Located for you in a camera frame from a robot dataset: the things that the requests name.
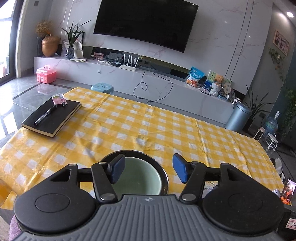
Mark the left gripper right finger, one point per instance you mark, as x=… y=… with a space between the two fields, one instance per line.
x=192 y=174

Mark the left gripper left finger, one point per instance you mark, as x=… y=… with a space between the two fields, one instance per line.
x=104 y=175

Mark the green ceramic bowl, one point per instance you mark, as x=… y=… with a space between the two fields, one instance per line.
x=138 y=178

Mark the steel bowl orange exterior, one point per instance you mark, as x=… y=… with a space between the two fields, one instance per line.
x=145 y=157

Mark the yellow checkered tablecloth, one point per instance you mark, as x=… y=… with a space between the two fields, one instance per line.
x=105 y=123

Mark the black notebook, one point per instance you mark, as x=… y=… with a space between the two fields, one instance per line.
x=51 y=124

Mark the grey blue trash bin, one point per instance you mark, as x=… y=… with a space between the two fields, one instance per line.
x=238 y=118

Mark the black pen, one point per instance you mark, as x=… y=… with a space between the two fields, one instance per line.
x=45 y=115

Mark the blue plastic stool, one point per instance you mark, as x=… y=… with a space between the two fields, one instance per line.
x=103 y=87

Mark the pink candy wrapper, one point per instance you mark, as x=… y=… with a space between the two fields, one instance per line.
x=59 y=99

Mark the potted plant right side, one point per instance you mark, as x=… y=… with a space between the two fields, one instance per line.
x=255 y=105

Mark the blue water jug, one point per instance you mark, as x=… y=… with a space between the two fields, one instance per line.
x=271 y=124

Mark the smartphone lit screen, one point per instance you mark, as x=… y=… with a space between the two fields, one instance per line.
x=288 y=191

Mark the teddy bear toy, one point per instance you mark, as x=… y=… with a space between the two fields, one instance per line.
x=217 y=85

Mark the blue snack bag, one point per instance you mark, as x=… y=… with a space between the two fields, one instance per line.
x=194 y=76

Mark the purple fuzzy cushion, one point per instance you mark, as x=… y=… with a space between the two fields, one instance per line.
x=14 y=229

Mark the white wifi router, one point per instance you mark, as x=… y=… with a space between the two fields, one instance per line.
x=129 y=62

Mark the pink storage box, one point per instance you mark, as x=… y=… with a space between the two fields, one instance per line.
x=46 y=74

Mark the copper round vase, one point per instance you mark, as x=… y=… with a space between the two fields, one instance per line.
x=50 y=45

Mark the green plant glass vase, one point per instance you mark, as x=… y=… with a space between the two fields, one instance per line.
x=73 y=34

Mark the black wall television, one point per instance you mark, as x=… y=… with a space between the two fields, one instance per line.
x=165 y=23

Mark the framed wall picture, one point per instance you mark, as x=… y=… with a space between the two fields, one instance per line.
x=281 y=42

